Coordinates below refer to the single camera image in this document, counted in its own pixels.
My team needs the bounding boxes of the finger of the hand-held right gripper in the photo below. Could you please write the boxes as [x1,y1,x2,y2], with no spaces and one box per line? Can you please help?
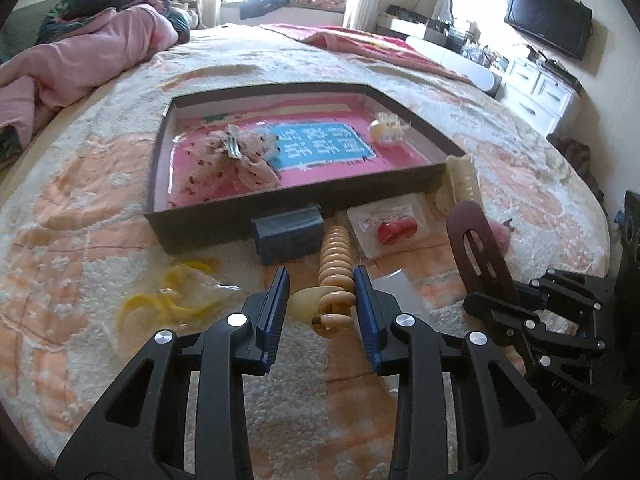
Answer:
[463,292,608,396]
[512,269,613,333]

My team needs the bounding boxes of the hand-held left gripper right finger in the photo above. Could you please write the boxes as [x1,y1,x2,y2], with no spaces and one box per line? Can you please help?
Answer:
[352,265,588,480]

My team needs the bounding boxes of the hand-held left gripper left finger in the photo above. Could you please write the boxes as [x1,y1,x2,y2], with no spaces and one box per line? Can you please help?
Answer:
[54,266,292,480]

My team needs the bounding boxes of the clear plastic bag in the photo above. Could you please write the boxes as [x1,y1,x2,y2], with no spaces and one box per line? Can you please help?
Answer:
[370,269,431,321]

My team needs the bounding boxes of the small blue box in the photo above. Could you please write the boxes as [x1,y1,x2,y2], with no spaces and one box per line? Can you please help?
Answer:
[251,203,325,266]

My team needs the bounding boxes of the pink pom-pom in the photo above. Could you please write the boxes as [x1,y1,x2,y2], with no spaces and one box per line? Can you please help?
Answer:
[487,219,516,261]

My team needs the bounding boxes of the dark red wooden hair clip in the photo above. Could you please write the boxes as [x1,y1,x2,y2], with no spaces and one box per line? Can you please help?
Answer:
[446,201,520,311]

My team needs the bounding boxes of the bagged yellow hair rings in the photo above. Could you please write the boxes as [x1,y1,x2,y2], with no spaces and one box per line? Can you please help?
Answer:
[102,259,246,356]

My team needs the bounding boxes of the dark box with pink lining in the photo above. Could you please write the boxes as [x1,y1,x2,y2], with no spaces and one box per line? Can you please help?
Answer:
[144,81,467,256]

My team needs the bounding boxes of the large cream hair claw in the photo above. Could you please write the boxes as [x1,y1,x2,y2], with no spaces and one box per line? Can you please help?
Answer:
[434,154,482,216]

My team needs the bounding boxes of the bagged red cherry earrings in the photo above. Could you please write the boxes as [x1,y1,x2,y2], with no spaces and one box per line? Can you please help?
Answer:
[347,195,433,261]

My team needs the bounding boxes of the dark patterned cloth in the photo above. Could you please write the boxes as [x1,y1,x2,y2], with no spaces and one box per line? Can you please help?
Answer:
[547,135,596,186]

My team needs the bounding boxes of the small cream hair claw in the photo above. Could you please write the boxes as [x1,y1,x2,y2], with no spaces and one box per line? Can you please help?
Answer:
[369,111,412,148]

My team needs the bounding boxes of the white drawer cabinet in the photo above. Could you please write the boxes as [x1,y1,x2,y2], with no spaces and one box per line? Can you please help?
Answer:
[500,55,583,133]

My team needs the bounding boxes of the black set-top box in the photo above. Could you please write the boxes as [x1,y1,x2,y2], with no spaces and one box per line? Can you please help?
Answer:
[542,57,582,92]

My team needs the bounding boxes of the white desk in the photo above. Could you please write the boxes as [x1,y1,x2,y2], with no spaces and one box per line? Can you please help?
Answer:
[375,15,505,98]

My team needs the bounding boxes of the red patterned blanket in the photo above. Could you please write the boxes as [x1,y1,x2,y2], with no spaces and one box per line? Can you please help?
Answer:
[260,22,473,83]

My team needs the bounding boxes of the white window bench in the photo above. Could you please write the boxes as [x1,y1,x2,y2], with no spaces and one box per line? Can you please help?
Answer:
[220,2,346,28]

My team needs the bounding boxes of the desk mirror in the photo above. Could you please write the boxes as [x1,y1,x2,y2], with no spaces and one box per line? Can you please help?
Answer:
[431,0,455,27]

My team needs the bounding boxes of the pink quilt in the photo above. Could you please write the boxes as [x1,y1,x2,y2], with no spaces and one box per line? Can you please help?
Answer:
[0,4,180,133]

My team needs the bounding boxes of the grey headboard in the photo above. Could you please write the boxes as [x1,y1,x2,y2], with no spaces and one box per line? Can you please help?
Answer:
[0,0,66,61]

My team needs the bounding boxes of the black wall television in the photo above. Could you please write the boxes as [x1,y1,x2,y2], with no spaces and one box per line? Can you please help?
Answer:
[503,0,593,61]

